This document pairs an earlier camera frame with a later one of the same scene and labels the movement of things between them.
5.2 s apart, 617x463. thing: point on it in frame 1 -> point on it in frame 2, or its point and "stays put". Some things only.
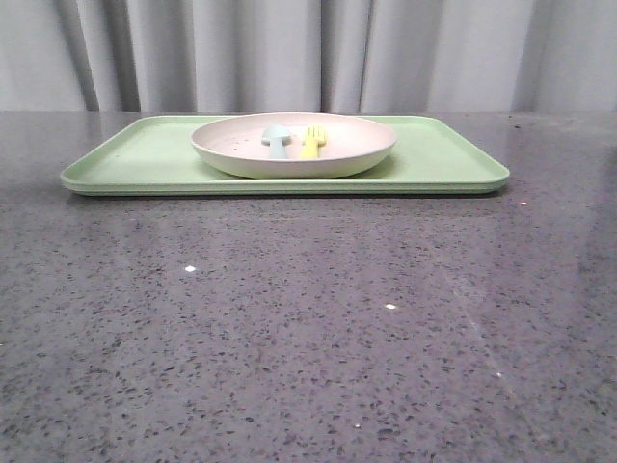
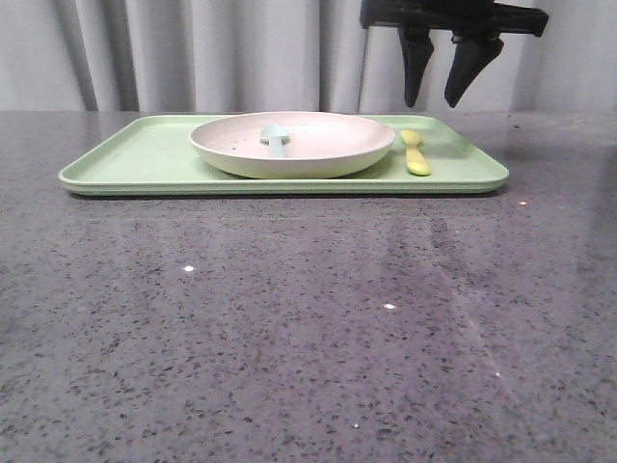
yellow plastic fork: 315,138 -> 415,159
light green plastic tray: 158,156 stays put
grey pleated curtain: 308,56 stays put
